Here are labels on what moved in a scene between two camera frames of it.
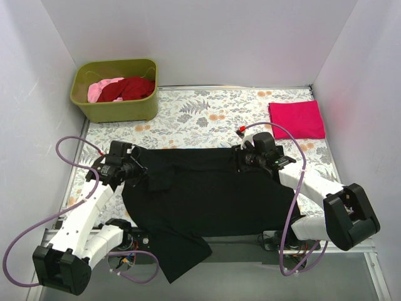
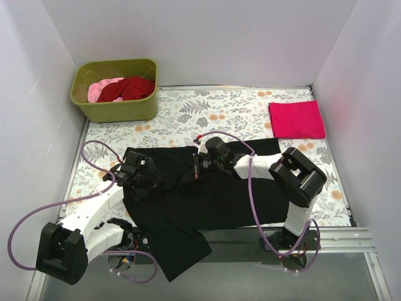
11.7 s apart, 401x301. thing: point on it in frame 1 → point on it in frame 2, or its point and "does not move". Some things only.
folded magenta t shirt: (302, 118) does not move
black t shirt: (186, 194) does not move
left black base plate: (138, 241) does not move
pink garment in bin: (94, 89) does not move
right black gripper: (239, 158) → (195, 166)
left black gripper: (138, 169) → (153, 180)
